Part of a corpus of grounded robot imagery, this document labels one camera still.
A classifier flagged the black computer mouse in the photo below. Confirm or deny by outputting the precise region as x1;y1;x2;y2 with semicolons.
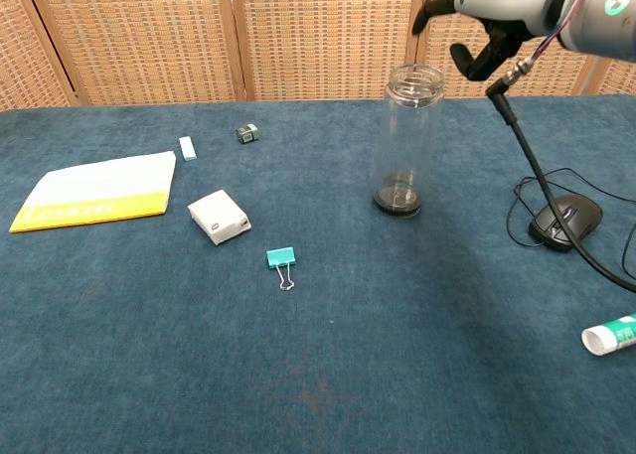
528;193;604;253

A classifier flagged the yellow white notebook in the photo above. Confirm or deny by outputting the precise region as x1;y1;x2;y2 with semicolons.
8;150;178;235

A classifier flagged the small white box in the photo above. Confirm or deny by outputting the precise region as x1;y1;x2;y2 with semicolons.
186;189;253;247

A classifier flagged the blue table mat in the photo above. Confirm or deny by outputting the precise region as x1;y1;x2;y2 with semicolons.
0;92;636;454

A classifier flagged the white green glue stick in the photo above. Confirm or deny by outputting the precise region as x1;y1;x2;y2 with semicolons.
580;312;636;359

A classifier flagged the woven bamboo folding screen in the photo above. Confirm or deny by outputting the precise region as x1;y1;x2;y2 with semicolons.
0;0;636;110

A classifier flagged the thin black mouse cable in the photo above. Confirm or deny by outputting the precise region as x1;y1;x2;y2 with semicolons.
506;167;636;279

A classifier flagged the teal binder clip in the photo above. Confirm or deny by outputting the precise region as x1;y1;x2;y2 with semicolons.
265;245;298;293

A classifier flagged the thick black hand cable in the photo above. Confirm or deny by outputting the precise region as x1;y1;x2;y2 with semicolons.
485;58;636;293

